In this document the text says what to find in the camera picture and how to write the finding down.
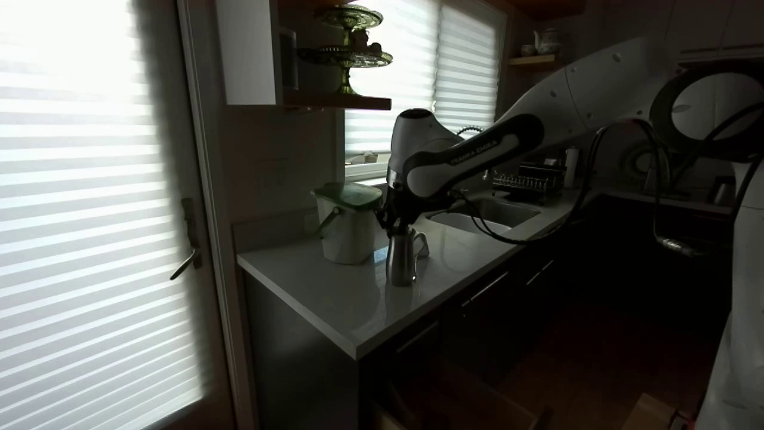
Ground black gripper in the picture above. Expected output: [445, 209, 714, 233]
[378, 188, 416, 236]

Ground silver metal vessel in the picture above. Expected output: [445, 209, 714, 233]
[386, 230, 430, 288]

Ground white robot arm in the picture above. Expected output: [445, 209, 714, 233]
[379, 39, 764, 430]

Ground white bin green lid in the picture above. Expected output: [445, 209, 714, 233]
[312, 181, 381, 266]

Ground white kitchen sink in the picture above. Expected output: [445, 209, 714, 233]
[430, 199, 538, 234]

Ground tiered cake stand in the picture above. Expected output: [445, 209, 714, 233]
[299, 3, 392, 97]

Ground wooden wall shelf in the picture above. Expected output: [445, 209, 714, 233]
[282, 94, 392, 110]

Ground door lever handle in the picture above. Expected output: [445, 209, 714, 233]
[169, 199, 202, 279]

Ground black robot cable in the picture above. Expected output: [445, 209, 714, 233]
[468, 117, 764, 260]

